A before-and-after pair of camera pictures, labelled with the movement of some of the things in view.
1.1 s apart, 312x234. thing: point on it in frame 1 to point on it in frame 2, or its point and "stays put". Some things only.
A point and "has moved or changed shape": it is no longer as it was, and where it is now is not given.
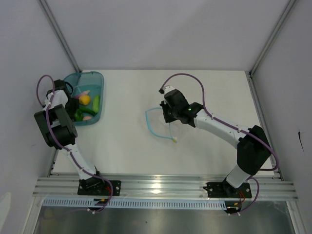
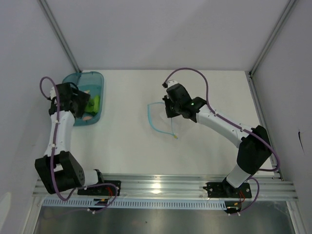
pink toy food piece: [87, 118] stays put
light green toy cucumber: [96, 104] stays put
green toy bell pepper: [78, 115] has moved or changed shape
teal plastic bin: [88, 87] stays put
